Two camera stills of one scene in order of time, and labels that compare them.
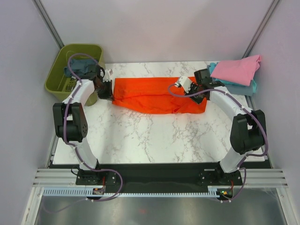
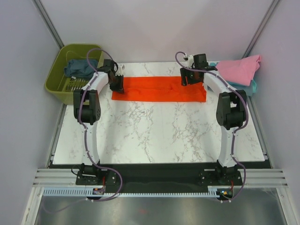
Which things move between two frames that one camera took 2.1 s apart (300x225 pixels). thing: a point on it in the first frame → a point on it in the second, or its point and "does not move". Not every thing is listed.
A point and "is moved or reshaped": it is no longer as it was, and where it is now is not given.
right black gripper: [198, 101] → [184, 72]
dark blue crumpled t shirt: [85, 68] does not move
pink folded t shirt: [239, 72] does not move
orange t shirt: [151, 95] is moved or reshaped
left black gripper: [108, 95] → [120, 87]
